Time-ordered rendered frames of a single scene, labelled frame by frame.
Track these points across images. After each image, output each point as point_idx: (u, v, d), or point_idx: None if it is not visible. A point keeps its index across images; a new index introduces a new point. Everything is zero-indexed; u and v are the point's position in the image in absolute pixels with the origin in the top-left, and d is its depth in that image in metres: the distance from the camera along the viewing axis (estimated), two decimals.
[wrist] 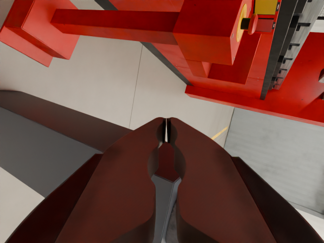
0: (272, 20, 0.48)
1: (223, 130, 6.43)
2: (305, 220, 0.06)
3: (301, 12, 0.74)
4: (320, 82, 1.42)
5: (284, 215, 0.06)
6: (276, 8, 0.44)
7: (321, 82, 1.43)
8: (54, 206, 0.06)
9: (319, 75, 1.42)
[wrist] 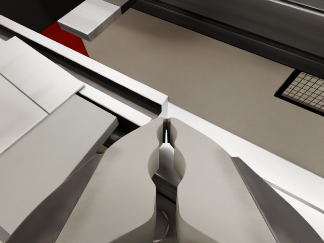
0: None
1: None
2: (304, 220, 0.06)
3: None
4: None
5: (283, 215, 0.06)
6: None
7: None
8: (54, 206, 0.06)
9: None
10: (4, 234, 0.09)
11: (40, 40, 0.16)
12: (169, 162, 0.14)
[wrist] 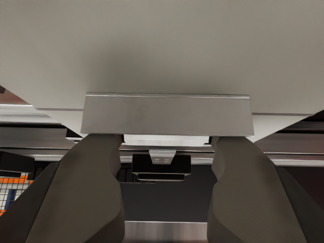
0: None
1: None
2: None
3: None
4: None
5: None
6: None
7: None
8: (9, 225, 0.06)
9: None
10: (47, 109, 0.13)
11: None
12: None
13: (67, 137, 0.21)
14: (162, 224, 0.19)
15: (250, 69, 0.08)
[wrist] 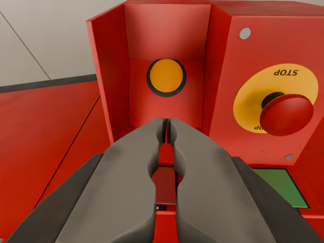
0: (171, 201, 0.19)
1: None
2: (305, 220, 0.06)
3: None
4: None
5: (284, 215, 0.06)
6: None
7: None
8: (54, 206, 0.06)
9: None
10: None
11: None
12: None
13: None
14: None
15: None
